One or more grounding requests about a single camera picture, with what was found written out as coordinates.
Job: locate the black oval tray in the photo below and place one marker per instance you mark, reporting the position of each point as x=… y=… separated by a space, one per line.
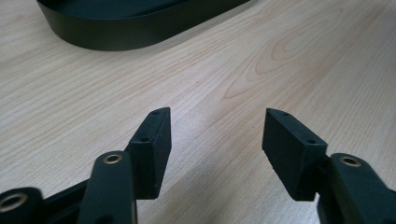
x=130 y=23

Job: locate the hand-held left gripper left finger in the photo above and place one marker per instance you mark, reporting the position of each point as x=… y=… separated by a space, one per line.
x=146 y=155

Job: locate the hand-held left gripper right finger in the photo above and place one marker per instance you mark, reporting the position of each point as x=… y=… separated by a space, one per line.
x=295 y=152

